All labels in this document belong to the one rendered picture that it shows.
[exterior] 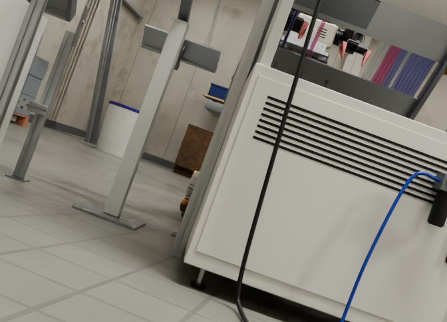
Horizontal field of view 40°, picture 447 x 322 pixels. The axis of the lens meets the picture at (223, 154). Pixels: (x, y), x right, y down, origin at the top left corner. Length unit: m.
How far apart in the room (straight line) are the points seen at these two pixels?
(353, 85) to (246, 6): 9.37
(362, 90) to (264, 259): 1.12
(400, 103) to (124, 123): 6.08
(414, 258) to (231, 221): 0.49
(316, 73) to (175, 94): 9.23
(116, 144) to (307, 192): 6.82
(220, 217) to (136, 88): 10.34
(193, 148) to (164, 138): 1.80
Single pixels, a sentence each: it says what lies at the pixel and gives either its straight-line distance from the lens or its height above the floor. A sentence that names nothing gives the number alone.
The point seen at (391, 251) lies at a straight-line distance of 1.70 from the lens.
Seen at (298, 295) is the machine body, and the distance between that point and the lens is 1.67.
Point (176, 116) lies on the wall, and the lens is 11.60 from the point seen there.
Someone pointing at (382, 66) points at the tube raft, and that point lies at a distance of 2.51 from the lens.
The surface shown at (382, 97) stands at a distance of 2.57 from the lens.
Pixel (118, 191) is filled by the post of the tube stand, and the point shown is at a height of 0.10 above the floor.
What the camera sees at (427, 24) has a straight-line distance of 2.42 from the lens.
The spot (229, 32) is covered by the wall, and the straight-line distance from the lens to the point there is 11.74.
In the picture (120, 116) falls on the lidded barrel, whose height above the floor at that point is 0.52.
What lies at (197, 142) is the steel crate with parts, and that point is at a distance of 9.89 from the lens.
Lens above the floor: 0.33
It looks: 1 degrees up
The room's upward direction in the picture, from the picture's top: 20 degrees clockwise
